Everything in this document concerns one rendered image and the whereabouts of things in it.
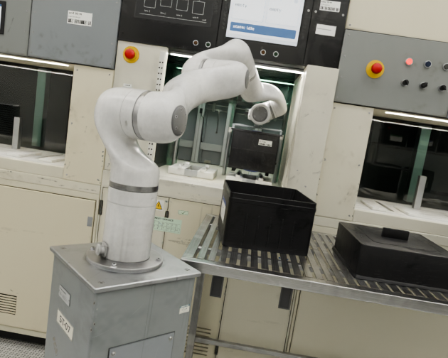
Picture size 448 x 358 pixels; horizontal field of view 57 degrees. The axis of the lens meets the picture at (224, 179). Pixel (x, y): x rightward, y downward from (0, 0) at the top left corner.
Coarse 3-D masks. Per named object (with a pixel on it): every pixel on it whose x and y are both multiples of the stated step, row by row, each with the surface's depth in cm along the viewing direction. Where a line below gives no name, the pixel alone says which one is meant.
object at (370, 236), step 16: (352, 224) 141; (336, 240) 142; (352, 240) 125; (368, 240) 122; (384, 240) 124; (400, 240) 128; (416, 240) 131; (352, 256) 122; (368, 256) 116; (384, 256) 116; (400, 256) 116; (416, 256) 115; (432, 256) 115; (352, 272) 120; (368, 272) 117; (384, 272) 116; (400, 272) 116; (416, 272) 116; (432, 272) 116; (432, 288) 116
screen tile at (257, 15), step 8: (240, 0) 161; (248, 0) 161; (256, 0) 161; (264, 0) 160; (240, 8) 161; (256, 8) 161; (264, 8) 161; (232, 16) 162; (240, 16) 162; (248, 16) 162; (256, 16) 161
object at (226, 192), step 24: (240, 192) 154; (264, 192) 155; (288, 192) 155; (240, 216) 127; (264, 216) 128; (288, 216) 128; (312, 216) 129; (240, 240) 128; (264, 240) 129; (288, 240) 130
